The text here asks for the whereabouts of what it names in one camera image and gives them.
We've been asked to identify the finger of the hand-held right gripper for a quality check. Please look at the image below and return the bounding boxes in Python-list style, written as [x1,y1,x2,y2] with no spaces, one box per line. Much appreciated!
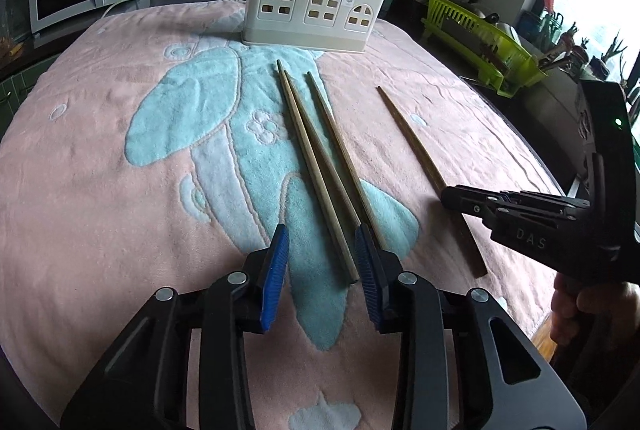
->
[482,207,608,273]
[440,185,590,217]

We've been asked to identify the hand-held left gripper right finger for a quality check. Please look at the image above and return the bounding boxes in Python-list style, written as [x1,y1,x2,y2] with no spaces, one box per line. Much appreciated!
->
[354,225,588,430]

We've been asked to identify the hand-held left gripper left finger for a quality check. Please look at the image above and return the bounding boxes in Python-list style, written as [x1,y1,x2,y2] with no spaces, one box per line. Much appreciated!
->
[60,224,291,430]

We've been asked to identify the dark wooden chopstick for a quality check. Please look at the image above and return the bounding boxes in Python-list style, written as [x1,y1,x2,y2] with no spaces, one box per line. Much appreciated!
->
[376,86,490,280]

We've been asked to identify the light wooden chopstick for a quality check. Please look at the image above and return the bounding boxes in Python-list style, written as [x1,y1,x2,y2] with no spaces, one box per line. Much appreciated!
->
[276,60,360,285]

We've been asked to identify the person's right hand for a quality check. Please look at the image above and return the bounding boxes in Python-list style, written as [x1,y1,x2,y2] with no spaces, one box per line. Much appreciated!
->
[550,275,640,346]

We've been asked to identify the windowsill potted plants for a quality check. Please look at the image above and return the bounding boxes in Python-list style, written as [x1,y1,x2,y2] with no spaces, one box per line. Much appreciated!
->
[565,22,640,111]

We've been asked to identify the lime green dish rack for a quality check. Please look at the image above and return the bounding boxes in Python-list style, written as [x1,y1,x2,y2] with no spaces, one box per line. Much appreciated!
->
[421,0,548,98]

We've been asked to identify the windowsill cup of brushes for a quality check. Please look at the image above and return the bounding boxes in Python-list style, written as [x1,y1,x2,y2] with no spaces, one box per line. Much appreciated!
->
[520,0,566,51]

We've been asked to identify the pink and blue towel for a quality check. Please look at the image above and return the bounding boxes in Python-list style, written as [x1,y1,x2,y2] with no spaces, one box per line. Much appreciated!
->
[0,0,576,430]

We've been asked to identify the green base cabinets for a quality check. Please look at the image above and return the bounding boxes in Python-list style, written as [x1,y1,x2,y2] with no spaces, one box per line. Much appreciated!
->
[0,55,56,121]

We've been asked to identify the white microwave power cable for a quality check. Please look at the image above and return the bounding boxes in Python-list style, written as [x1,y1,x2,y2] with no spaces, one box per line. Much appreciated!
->
[102,0,151,18]

